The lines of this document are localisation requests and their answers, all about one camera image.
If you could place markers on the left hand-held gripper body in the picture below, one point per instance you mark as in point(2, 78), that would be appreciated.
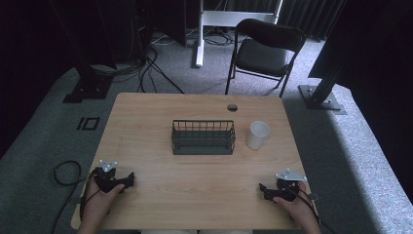
point(105, 182)

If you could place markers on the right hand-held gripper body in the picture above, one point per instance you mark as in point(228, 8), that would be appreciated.
point(289, 187)

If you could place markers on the white cup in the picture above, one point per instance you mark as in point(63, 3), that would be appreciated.
point(257, 136)

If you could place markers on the person's left hand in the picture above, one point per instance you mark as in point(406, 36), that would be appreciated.
point(99, 201)

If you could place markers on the person's right hand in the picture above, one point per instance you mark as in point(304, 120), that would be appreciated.
point(297, 208)

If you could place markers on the black metal stand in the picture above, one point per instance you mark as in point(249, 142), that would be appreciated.
point(321, 94)
point(89, 87)

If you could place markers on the black folding chair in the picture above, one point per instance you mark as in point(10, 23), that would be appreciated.
point(264, 53)

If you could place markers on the dark curtain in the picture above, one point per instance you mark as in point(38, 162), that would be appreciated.
point(308, 16)

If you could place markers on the white desk frame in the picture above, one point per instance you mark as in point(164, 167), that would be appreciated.
point(199, 39)

